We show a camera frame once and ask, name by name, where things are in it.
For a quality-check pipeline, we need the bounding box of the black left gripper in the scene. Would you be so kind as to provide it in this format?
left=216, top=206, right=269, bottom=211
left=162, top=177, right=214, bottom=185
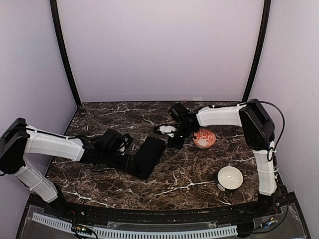
left=101, top=150, right=138, bottom=173

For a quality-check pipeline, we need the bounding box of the black zippered tool case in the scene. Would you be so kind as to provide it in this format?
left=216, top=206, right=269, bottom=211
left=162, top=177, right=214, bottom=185
left=131, top=137, right=166, bottom=180

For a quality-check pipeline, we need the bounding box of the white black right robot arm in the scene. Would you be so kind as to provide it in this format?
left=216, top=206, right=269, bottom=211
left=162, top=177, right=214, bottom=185
left=154, top=99, right=280, bottom=196

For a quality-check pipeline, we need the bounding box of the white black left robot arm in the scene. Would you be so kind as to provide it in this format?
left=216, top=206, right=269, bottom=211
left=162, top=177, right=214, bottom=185
left=0, top=118, right=133, bottom=217

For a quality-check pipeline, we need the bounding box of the red patterned white bowl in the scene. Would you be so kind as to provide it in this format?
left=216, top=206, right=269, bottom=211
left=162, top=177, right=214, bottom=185
left=193, top=128, right=216, bottom=149

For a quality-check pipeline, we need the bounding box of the blue white bowl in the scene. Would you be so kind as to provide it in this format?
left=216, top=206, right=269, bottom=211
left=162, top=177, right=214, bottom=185
left=217, top=166, right=244, bottom=193

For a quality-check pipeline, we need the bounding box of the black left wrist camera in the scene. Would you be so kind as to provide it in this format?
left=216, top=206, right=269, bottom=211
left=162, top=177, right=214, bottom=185
left=97, top=129, right=133, bottom=154

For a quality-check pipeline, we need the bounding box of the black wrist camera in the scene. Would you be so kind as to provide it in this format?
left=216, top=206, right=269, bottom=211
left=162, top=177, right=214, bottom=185
left=168, top=103, right=189, bottom=122
left=97, top=129, right=133, bottom=154

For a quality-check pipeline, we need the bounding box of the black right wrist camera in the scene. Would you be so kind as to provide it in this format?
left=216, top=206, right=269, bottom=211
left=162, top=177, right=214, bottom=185
left=168, top=103, right=189, bottom=122

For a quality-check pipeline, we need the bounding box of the black front table rail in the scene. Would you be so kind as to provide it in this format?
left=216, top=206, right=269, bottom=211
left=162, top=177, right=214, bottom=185
left=43, top=201, right=283, bottom=225

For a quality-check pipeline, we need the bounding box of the white slotted cable duct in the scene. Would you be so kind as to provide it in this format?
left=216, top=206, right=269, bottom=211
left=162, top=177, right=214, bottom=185
left=31, top=213, right=238, bottom=239

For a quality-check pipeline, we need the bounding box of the black right frame post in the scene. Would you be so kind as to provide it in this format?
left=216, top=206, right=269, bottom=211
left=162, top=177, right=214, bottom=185
left=241, top=0, right=272, bottom=103

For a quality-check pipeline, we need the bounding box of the black frame post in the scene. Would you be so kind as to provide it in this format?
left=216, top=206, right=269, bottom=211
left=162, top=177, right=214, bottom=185
left=49, top=0, right=82, bottom=107
left=241, top=0, right=272, bottom=103

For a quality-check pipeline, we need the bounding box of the black left frame post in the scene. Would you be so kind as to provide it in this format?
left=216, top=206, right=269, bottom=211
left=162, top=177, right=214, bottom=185
left=49, top=0, right=82, bottom=107

